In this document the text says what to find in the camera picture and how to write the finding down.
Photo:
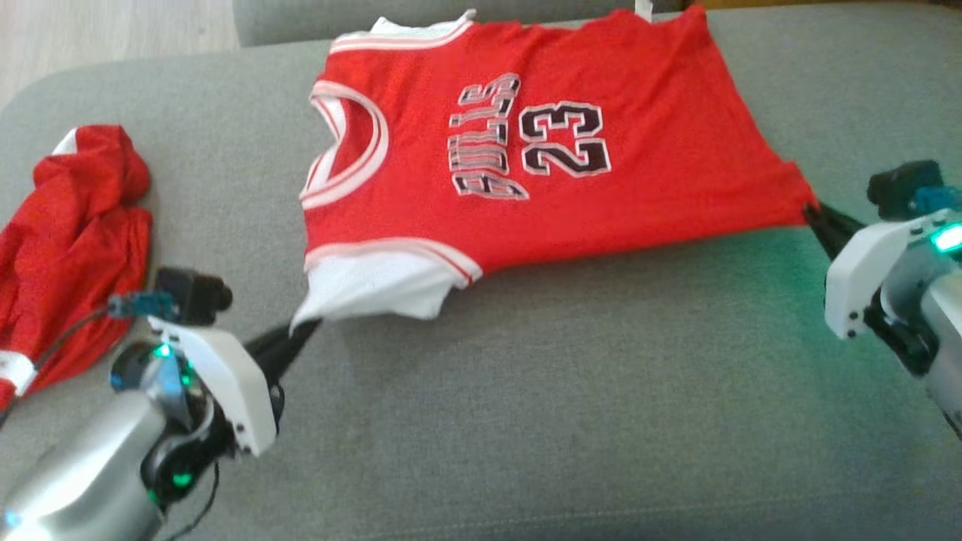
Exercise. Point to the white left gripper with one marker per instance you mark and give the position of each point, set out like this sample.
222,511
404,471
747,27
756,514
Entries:
233,376

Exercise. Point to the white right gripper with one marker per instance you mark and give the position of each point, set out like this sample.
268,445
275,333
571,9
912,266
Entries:
857,278

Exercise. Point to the red Bulls 23 jersey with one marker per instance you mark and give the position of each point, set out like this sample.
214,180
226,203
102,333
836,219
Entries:
639,203

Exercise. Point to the red shorts white stripe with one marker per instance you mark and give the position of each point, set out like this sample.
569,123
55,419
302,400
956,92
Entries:
75,248

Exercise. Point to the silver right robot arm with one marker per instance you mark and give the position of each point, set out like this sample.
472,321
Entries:
947,315

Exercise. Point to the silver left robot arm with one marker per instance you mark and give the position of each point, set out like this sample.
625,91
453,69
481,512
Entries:
90,466

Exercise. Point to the grey and yellow sofa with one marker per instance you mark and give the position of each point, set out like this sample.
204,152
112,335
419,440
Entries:
564,421

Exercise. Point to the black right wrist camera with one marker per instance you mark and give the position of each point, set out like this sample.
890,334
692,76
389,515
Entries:
898,188

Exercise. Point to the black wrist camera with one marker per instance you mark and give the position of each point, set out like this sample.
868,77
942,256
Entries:
898,188
195,293

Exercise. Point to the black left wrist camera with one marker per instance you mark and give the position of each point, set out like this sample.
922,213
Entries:
195,293

